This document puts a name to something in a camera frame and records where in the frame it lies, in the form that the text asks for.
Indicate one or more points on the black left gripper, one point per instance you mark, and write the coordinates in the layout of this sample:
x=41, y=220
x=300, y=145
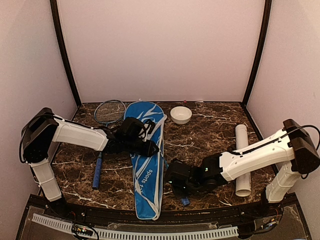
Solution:
x=148, y=151

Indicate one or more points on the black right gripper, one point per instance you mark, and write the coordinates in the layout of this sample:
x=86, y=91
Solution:
x=178, y=193

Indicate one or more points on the blue racket bag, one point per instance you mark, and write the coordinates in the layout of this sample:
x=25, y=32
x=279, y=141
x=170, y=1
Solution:
x=148, y=172

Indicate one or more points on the blue badminton racket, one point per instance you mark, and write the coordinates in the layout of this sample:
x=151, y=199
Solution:
x=183, y=200
x=106, y=113

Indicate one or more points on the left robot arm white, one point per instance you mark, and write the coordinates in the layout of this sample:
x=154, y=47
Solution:
x=46, y=128

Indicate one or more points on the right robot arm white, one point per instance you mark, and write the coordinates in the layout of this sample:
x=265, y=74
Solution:
x=292, y=146

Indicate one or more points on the white ceramic bowl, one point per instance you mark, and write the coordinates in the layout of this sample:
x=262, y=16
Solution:
x=180, y=115

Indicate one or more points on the small circuit board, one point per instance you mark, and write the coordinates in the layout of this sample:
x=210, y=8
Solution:
x=81, y=230

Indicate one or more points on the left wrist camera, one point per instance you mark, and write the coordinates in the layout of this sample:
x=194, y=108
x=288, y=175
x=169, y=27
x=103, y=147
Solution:
x=148, y=127

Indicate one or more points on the white cable duct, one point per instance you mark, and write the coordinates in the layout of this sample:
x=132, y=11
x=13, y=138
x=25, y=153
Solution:
x=138, y=232

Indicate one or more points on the black vertical frame post left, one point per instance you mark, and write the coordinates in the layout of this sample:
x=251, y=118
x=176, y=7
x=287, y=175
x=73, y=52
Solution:
x=63, y=51

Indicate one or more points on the black vertical frame post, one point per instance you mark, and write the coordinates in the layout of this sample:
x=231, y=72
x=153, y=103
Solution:
x=258, y=52
x=63, y=51

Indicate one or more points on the black vertical frame post right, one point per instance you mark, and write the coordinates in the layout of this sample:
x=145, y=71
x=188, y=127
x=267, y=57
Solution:
x=258, y=52

